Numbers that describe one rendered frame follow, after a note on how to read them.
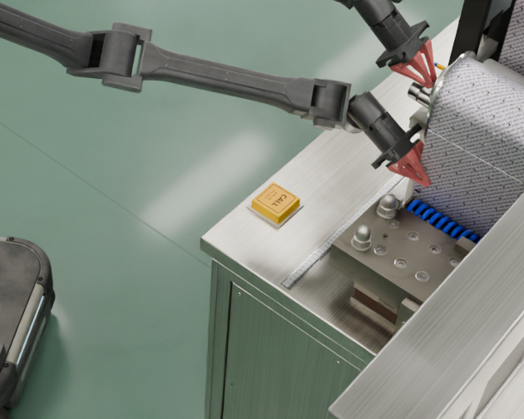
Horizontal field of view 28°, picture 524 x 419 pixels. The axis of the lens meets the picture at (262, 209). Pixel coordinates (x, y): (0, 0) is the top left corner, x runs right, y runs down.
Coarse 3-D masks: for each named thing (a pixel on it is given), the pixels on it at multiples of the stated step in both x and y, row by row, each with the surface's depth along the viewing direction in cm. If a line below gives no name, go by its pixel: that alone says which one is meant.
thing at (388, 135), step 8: (384, 112) 191; (384, 120) 188; (392, 120) 188; (368, 128) 188; (376, 128) 188; (384, 128) 187; (392, 128) 188; (400, 128) 189; (416, 128) 189; (368, 136) 190; (376, 136) 188; (384, 136) 188; (392, 136) 187; (400, 136) 188; (408, 136) 189; (376, 144) 189; (384, 144) 188; (392, 144) 188; (384, 152) 189; (392, 152) 185; (376, 160) 188; (384, 160) 190; (376, 168) 189
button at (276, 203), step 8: (272, 184) 209; (264, 192) 208; (272, 192) 208; (280, 192) 208; (288, 192) 208; (256, 200) 206; (264, 200) 206; (272, 200) 206; (280, 200) 206; (288, 200) 206; (296, 200) 207; (256, 208) 207; (264, 208) 205; (272, 208) 205; (280, 208) 205; (288, 208) 205; (272, 216) 205; (280, 216) 204
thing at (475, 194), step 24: (432, 144) 184; (432, 168) 187; (456, 168) 183; (480, 168) 179; (432, 192) 191; (456, 192) 187; (480, 192) 183; (504, 192) 179; (456, 216) 190; (480, 216) 186
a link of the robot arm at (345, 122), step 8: (328, 80) 188; (344, 88) 190; (344, 96) 189; (344, 104) 188; (344, 112) 188; (320, 120) 187; (328, 120) 187; (344, 120) 188; (352, 120) 194; (320, 128) 190; (328, 128) 189; (336, 128) 191; (344, 128) 198; (352, 128) 195
